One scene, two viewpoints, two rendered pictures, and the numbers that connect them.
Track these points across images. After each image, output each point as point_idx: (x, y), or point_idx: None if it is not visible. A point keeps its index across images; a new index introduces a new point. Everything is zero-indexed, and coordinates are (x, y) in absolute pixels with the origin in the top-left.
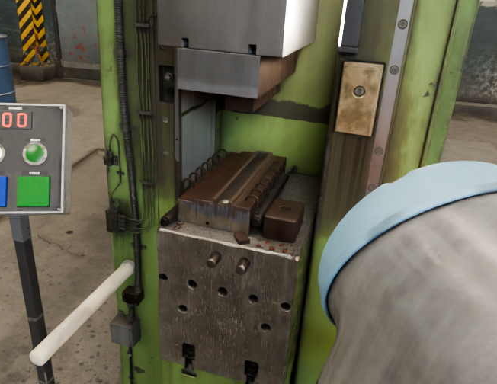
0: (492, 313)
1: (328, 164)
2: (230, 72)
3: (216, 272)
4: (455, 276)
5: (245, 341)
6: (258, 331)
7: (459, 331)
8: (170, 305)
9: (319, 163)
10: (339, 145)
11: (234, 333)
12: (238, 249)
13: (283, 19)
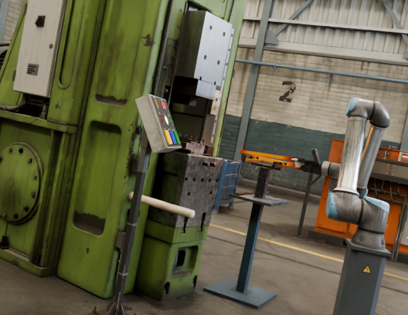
0: (367, 102)
1: (204, 127)
2: (209, 90)
3: (202, 170)
4: (364, 101)
5: (204, 202)
6: (208, 195)
7: (367, 103)
8: (185, 194)
9: None
10: (208, 119)
11: (201, 200)
12: (209, 158)
13: (222, 74)
